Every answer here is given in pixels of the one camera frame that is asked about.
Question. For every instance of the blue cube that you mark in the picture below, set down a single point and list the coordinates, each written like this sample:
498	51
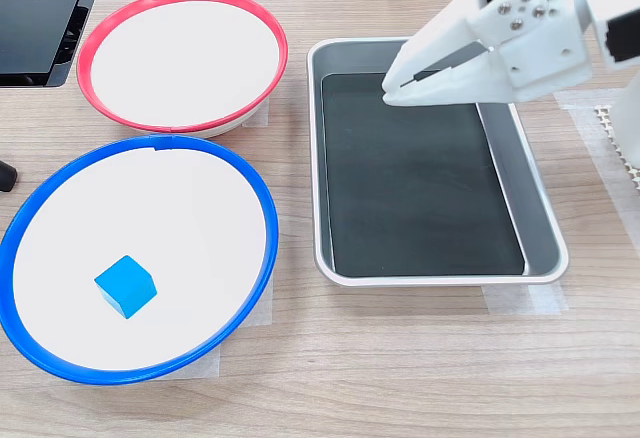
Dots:
125	285

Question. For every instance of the black tray mat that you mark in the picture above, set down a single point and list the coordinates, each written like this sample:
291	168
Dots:
420	183

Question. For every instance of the steel tray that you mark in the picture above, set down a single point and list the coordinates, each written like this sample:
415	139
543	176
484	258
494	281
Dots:
530	198

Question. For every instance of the translucent tape piece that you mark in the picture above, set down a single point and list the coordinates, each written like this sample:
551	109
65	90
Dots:
250	308
525	300
261	115

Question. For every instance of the red rimmed white plate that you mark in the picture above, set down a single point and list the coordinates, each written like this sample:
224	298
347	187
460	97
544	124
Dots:
185	58

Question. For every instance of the blue rimmed white plate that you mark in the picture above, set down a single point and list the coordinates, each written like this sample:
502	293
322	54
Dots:
150	218

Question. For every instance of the black electronic device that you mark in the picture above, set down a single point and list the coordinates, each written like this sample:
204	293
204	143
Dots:
35	33

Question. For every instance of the small black object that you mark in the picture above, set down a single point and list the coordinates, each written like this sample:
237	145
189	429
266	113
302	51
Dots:
6	177

